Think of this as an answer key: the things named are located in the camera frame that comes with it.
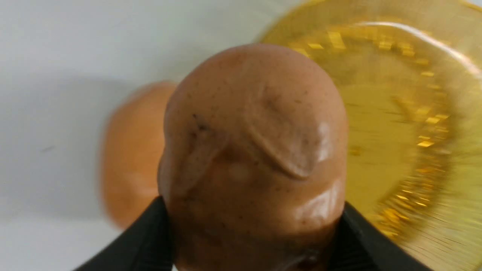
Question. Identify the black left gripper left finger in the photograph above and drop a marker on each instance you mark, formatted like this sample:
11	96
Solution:
144	246

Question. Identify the orange toy potato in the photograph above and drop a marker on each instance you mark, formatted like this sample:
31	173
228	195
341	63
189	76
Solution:
131	151
254	166

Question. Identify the amber ribbed plastic plate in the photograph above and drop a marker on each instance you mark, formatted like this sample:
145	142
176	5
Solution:
409	72

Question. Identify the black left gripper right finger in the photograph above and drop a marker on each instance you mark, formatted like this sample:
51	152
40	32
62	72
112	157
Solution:
361	247

